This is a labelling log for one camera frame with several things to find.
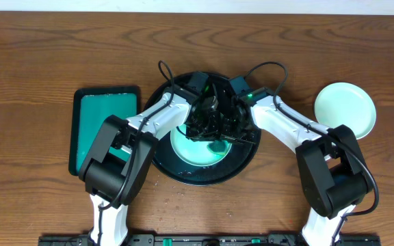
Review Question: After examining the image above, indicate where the mint green plate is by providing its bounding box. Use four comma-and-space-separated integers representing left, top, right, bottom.
314, 82, 377, 139
170, 124, 232, 167

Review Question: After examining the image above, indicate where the green scrubbing sponge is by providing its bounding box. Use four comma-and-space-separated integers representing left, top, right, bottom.
207, 140, 228, 156

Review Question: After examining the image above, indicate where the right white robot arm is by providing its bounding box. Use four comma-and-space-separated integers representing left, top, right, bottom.
228, 77, 378, 245

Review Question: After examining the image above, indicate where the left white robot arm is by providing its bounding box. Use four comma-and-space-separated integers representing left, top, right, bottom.
78, 72, 211, 245

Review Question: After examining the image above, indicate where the round black serving tray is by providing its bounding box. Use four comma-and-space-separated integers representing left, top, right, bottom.
153, 72, 261, 186

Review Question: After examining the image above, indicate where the rectangular green water tray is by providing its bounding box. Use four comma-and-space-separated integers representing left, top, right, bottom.
68, 85, 140, 176

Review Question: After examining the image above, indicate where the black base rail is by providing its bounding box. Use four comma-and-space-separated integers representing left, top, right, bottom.
38, 232, 382, 246

